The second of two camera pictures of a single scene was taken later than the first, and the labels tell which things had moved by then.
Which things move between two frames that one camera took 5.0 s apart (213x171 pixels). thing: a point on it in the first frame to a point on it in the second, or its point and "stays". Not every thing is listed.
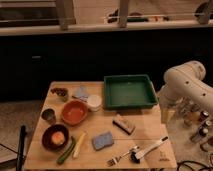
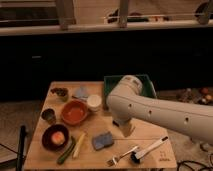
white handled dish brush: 135,156 stays
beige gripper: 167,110 to 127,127
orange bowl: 74,112 stays
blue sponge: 102,141 stays
